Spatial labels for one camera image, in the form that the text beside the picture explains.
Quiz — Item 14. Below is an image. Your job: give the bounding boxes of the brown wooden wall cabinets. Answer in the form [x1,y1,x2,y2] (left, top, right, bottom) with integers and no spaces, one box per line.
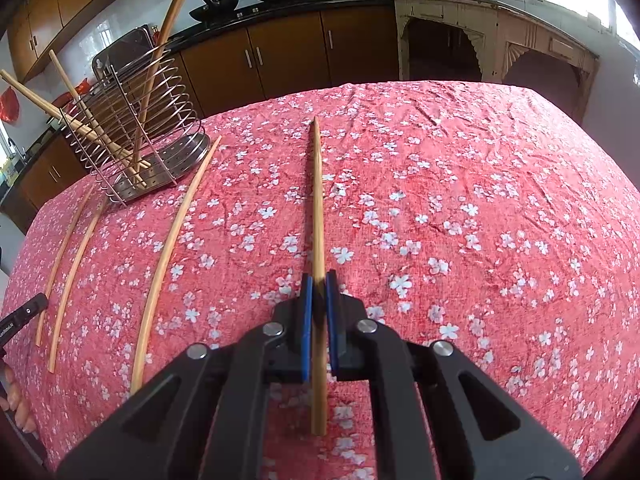
[0,0,176,83]

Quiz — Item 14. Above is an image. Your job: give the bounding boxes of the metal wire utensil holder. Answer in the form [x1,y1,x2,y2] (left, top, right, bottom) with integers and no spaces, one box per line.
[59,24,211,206]

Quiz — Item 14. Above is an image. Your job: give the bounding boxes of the hanging red plastic bag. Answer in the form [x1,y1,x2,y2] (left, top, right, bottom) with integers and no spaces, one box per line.
[0,86,21,122]

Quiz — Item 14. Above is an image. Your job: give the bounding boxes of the black wok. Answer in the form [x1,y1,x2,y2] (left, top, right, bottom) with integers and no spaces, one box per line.
[189,0,240,22]

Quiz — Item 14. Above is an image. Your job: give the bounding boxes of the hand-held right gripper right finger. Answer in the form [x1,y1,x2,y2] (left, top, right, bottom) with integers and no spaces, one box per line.
[324,270,585,480]

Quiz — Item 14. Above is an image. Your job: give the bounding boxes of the cream wooden side table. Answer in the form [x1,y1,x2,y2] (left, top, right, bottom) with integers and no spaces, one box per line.
[391,0,600,126]

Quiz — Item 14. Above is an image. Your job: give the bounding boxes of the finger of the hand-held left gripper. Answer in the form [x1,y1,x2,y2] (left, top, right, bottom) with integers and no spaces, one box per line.
[15,292,50,325]

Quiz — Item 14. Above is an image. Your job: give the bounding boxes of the person's left hand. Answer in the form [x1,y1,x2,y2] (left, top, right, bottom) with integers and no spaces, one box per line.
[0,364,39,434]

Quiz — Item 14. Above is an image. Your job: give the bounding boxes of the red floral tablecloth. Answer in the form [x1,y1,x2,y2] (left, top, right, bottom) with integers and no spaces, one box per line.
[0,80,640,480]

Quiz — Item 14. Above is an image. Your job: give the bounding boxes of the wooden chopstick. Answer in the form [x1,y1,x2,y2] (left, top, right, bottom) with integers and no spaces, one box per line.
[0,69,148,176]
[309,116,330,437]
[48,50,151,191]
[48,199,107,373]
[131,0,210,171]
[131,135,223,395]
[35,185,96,347]

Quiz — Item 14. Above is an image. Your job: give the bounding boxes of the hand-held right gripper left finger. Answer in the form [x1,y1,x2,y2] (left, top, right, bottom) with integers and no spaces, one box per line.
[55,272,315,480]

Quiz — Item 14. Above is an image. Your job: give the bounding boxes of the black gas stove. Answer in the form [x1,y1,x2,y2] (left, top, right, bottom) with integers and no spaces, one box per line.
[190,2,313,22]

